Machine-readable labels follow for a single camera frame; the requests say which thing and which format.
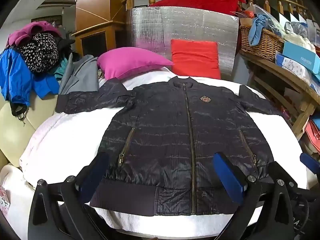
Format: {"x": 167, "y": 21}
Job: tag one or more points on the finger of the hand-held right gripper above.
{"x": 287, "y": 173}
{"x": 310, "y": 161}

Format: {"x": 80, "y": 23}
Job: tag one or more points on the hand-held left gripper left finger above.
{"x": 95, "y": 175}

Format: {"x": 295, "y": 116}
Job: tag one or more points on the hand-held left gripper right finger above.
{"x": 227, "y": 180}

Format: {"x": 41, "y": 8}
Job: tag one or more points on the black quilted zip jacket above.
{"x": 162, "y": 142}

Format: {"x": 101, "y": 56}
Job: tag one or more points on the pink bag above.
{"x": 312, "y": 135}

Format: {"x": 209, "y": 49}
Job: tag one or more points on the white blanket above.
{"x": 62, "y": 142}

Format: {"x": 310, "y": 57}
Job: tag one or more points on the cream sofa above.
{"x": 15, "y": 135}

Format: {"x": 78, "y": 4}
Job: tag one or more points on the white printed box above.
{"x": 292, "y": 67}

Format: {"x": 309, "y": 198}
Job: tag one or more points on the grey garment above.
{"x": 80, "y": 77}

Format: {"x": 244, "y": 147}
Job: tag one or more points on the blue cardboard box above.
{"x": 297, "y": 57}

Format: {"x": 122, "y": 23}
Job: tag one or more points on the teal garment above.
{"x": 61, "y": 71}

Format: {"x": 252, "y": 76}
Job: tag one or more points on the pink pillow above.
{"x": 130, "y": 61}

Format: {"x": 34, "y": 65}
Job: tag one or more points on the cream cloth bundle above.
{"x": 298, "y": 41}

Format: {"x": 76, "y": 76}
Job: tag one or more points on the wicker basket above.
{"x": 265, "y": 45}

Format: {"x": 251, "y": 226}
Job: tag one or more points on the red pillow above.
{"x": 195, "y": 57}

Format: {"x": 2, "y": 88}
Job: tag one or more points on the clear plastic bag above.
{"x": 296, "y": 28}

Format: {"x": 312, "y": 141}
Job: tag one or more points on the black white dotted garment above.
{"x": 40, "y": 52}

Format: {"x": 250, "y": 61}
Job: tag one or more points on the blue cloth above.
{"x": 257, "y": 30}

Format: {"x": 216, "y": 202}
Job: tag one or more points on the silver foil insulation board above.
{"x": 150, "y": 30}

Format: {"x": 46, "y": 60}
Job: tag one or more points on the magenta garment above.
{"x": 37, "y": 27}

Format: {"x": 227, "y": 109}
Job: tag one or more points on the wooden cabinet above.
{"x": 95, "y": 5}

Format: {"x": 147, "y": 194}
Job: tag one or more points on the red cloth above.
{"x": 200, "y": 0}

